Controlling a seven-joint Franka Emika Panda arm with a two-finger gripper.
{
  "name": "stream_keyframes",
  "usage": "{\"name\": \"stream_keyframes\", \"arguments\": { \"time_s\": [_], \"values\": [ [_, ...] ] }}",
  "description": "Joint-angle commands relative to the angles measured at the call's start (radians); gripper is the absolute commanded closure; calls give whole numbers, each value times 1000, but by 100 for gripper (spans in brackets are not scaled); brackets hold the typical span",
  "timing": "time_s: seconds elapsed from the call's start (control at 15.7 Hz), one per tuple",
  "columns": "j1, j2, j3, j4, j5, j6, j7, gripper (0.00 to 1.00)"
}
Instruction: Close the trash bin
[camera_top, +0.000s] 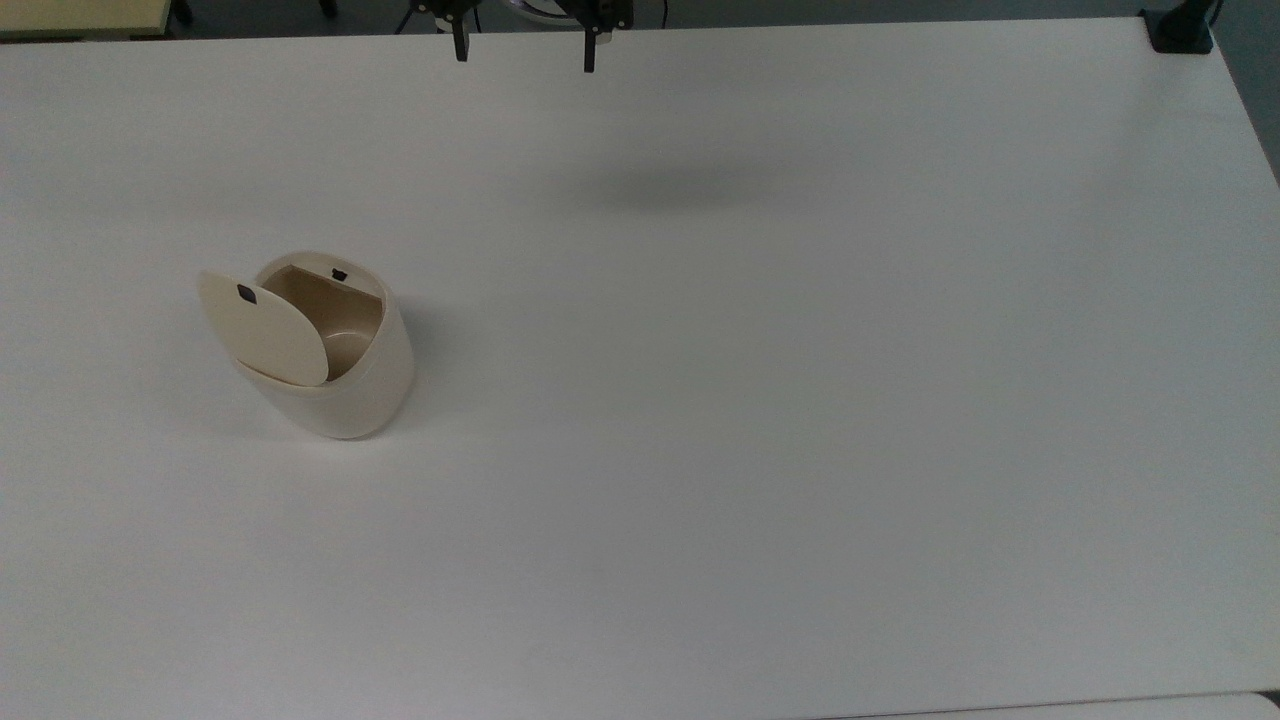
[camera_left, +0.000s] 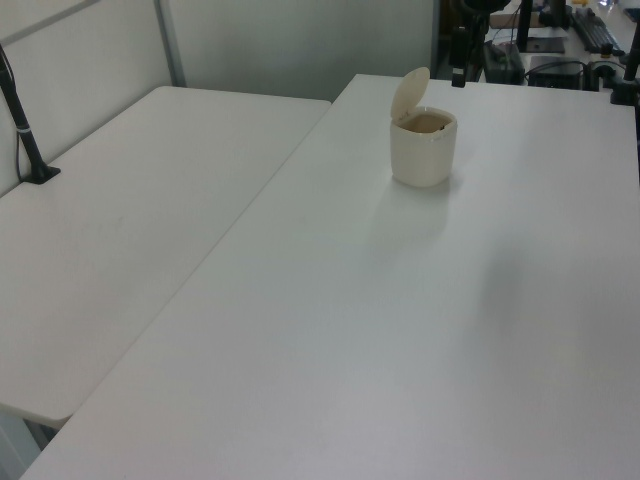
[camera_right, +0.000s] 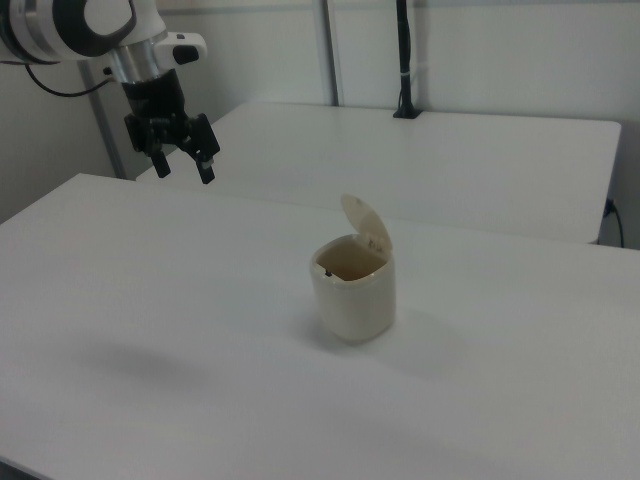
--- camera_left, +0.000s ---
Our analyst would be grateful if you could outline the black and green equipment case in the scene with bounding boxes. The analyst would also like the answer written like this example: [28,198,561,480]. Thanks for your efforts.
[481,41,525,84]

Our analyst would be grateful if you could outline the black clamp mount pole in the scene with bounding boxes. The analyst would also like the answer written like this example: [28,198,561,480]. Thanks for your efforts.
[608,27,640,107]

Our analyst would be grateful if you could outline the black monitor stand pole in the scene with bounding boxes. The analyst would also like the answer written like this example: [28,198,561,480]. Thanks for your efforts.
[517,0,534,52]

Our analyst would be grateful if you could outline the cream plastic lidded trash bin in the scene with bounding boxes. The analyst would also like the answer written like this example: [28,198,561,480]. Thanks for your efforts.
[389,66,459,189]

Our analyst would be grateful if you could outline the black electronics box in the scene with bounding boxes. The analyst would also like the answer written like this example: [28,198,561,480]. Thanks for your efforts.
[526,54,587,90]

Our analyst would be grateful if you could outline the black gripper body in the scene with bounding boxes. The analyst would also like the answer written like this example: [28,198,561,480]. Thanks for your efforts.
[450,26,470,77]

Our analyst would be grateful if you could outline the white folding side table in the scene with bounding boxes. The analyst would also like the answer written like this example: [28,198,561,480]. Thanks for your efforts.
[0,85,333,430]

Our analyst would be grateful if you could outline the grey metal partition post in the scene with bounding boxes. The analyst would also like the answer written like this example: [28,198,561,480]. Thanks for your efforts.
[154,0,187,87]

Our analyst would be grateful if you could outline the black camera pole with clamp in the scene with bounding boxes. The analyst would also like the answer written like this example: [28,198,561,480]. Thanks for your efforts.
[0,42,62,186]

